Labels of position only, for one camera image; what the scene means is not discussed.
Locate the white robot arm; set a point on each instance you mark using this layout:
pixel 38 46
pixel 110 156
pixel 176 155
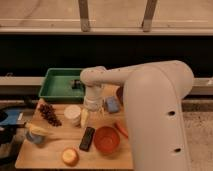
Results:
pixel 152 95

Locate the white cylindrical container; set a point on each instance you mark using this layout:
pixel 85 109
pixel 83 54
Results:
pixel 73 114

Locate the yellow corn cob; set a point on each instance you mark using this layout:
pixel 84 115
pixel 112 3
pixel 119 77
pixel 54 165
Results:
pixel 36 129

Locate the small blue cup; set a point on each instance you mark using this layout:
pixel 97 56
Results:
pixel 34 138

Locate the green plastic tray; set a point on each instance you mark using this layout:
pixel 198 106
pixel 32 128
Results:
pixel 56 86

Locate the black brush in tray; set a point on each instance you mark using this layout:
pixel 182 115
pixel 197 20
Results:
pixel 77 84

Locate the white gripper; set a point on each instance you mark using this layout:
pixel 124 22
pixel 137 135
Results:
pixel 92 101

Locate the blue machine at left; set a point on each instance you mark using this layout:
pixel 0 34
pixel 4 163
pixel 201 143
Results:
pixel 8 123

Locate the red bowl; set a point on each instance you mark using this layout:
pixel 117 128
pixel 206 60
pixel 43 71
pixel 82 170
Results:
pixel 106 140

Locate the bunch of dark grapes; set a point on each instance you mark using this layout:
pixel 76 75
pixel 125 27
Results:
pixel 48 113

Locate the black eraser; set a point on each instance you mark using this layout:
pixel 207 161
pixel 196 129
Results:
pixel 87 139

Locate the purple bowl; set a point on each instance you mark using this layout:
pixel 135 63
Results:
pixel 119 94

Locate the blue sponge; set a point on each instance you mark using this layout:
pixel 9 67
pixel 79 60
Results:
pixel 112 105

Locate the orange carrot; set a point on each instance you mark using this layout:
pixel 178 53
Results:
pixel 121 129

